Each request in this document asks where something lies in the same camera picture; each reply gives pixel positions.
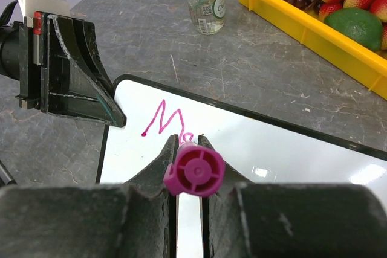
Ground green avocado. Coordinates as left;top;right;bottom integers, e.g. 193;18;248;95
324;8;383;52

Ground magenta marker cap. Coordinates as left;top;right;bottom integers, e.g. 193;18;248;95
163;142;226;198

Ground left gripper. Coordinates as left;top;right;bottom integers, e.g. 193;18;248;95
16;11;126;128

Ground small whiteboard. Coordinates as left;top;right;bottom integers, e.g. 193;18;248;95
97;75;386;257

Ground yellow plastic bin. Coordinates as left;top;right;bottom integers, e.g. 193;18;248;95
238;0;386;98

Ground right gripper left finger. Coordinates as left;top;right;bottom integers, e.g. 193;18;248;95
1;135;178;257

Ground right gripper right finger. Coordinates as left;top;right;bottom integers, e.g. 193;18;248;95
199;134;386;257

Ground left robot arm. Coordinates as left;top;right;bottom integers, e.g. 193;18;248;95
1;1;126;127

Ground white marker pen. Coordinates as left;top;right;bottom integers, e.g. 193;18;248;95
180;136;197;147

